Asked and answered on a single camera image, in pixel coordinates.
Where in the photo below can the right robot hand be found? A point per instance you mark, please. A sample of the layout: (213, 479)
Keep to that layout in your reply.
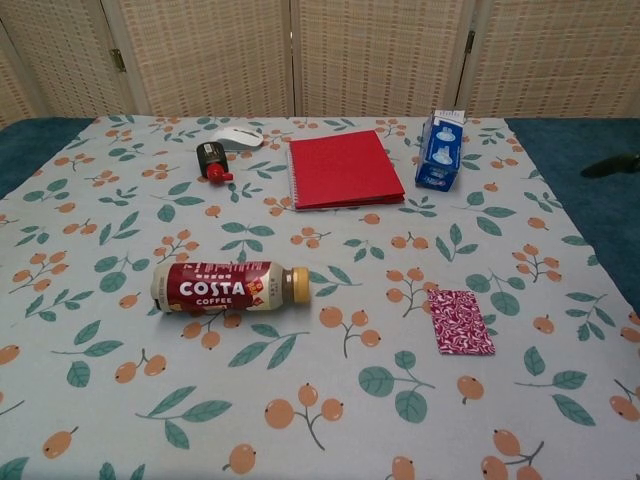
(610, 168)

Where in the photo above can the red patterned cloth square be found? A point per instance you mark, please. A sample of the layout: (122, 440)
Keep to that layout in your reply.
(460, 322)

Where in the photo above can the floral tablecloth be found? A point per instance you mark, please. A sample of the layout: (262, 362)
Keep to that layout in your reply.
(320, 240)

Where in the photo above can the blue and white carton box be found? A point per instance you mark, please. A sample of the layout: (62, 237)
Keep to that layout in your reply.
(440, 155)

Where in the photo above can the brass screen hinge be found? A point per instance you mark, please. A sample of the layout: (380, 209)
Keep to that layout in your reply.
(470, 42)
(117, 59)

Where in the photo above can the red spiral notebook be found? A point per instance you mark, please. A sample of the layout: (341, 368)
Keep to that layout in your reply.
(345, 167)

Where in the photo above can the white computer mouse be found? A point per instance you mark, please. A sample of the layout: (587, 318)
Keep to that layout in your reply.
(237, 139)

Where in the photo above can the black bottle with red cap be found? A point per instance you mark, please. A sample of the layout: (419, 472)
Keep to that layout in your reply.
(210, 155)

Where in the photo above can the Costa coffee bottle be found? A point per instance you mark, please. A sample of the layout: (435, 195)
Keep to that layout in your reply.
(225, 287)

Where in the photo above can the woven folding screen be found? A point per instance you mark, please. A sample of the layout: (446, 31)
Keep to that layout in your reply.
(210, 55)

